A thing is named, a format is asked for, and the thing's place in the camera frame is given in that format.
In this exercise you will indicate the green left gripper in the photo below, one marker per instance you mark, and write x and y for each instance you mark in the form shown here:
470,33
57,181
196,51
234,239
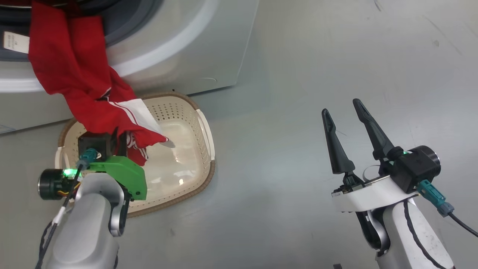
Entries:
127,172

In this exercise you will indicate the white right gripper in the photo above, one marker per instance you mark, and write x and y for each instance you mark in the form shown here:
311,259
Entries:
373,194

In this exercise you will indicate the red and white garment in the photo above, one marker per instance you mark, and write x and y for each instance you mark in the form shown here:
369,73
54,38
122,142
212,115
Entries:
67,67

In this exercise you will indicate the cream perforated laundry basket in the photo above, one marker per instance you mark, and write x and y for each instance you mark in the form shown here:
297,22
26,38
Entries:
179,168

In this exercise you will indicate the white washing machine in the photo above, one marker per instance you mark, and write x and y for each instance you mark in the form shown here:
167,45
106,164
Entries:
186,56

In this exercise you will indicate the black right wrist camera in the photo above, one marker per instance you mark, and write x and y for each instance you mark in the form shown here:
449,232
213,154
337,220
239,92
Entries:
414,168

